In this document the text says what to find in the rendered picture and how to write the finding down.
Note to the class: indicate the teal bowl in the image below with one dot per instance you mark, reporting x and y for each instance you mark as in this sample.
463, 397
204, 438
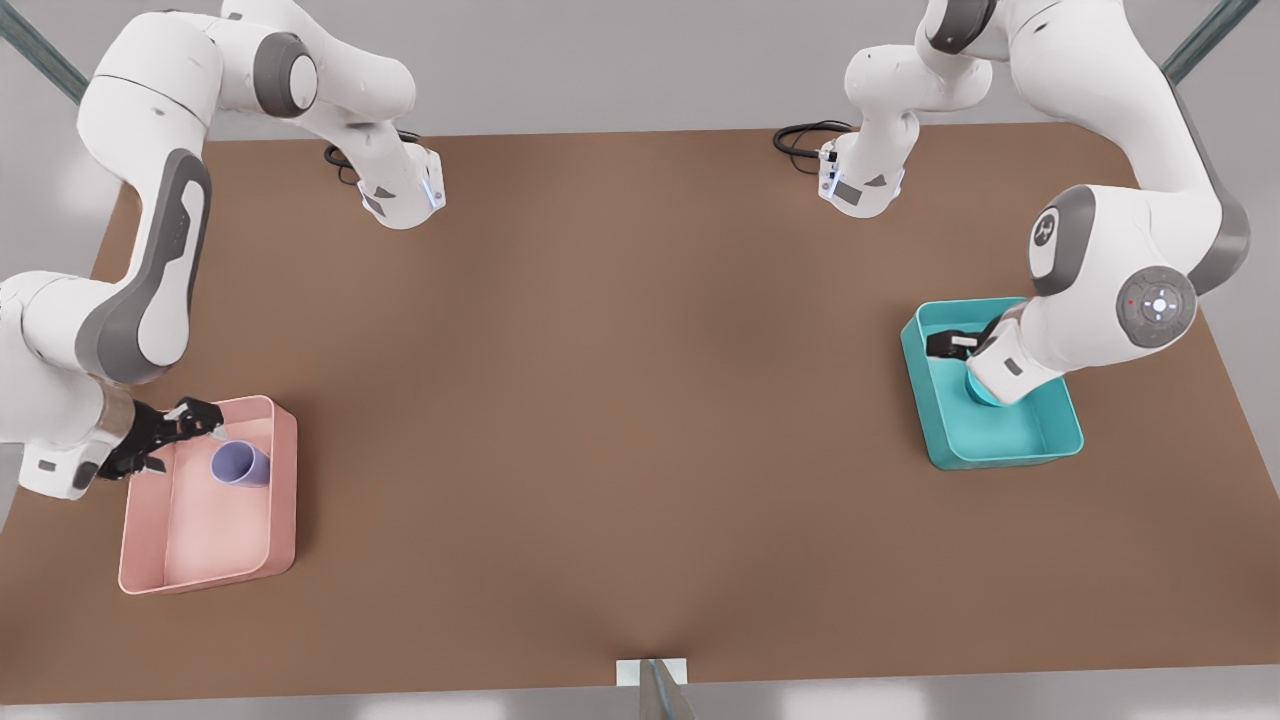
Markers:
978, 392

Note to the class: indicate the lavender cup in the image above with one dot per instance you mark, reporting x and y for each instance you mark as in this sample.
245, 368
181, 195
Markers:
240, 465

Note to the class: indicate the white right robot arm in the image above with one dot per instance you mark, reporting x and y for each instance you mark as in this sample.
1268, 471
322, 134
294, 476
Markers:
150, 250

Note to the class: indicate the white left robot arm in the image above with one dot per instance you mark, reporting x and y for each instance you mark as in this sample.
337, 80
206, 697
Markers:
1100, 300

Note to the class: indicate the teal rectangular box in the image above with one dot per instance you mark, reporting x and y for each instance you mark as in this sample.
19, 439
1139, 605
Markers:
1000, 430

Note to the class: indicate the pink rectangular box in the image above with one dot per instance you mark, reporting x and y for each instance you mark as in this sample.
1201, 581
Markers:
205, 520

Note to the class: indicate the silver frame post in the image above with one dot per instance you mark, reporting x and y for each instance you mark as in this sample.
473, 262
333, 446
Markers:
1205, 38
660, 690
40, 50

